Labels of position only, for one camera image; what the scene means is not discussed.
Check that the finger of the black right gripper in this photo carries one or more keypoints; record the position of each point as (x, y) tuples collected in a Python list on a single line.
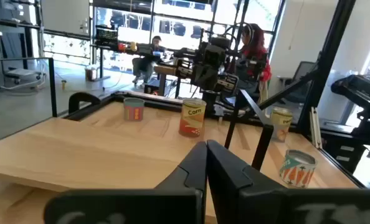
[(200, 77), (211, 81)]

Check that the tall peaches can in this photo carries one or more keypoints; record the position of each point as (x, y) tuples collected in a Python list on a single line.
[(283, 124)]

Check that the small bin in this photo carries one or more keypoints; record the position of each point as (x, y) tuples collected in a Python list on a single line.
[(91, 74)]

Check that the black floor box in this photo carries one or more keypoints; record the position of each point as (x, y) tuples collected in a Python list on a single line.
[(152, 87)]

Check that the black bench equipment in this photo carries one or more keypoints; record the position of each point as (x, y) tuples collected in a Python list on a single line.
[(188, 53)]

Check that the person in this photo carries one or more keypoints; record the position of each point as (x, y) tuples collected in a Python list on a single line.
[(256, 53), (147, 63)]

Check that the black machine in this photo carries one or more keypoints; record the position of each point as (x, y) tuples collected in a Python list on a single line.
[(356, 90)]

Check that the white aluminium profile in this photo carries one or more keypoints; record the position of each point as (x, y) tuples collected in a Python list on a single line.
[(315, 127)]

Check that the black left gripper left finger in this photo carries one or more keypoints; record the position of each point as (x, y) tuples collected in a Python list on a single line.
[(191, 174)]

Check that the tall corn can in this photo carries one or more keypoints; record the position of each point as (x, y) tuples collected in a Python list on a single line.
[(192, 119)]

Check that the yellow cup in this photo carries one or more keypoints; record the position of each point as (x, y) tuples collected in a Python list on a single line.
[(133, 46)]

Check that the short carrots can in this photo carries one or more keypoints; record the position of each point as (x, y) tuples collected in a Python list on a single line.
[(297, 172)]

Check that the black desk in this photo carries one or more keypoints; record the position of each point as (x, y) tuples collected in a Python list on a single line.
[(101, 63)]

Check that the black drawer cabinet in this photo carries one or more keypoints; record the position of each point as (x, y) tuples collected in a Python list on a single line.
[(344, 154)]

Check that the short teal can pink label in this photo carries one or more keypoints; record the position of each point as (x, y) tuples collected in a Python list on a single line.
[(133, 110)]

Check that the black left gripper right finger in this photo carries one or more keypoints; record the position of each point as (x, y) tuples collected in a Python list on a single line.
[(225, 174)]

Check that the black monitor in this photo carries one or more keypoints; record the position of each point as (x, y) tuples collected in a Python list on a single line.
[(107, 35)]

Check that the background wooden table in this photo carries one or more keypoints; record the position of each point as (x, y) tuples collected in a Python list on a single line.
[(164, 70)]

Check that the white wheeled floor device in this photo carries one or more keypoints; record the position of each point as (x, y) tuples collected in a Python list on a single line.
[(23, 73)]

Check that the red mug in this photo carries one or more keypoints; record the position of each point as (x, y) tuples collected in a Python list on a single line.
[(121, 47)]

